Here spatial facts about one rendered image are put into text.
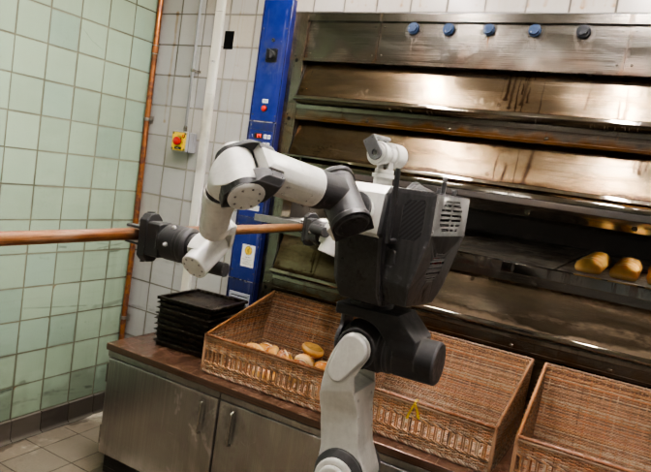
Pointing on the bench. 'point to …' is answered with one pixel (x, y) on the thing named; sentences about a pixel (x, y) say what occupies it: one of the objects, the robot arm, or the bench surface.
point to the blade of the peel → (275, 219)
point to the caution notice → (247, 255)
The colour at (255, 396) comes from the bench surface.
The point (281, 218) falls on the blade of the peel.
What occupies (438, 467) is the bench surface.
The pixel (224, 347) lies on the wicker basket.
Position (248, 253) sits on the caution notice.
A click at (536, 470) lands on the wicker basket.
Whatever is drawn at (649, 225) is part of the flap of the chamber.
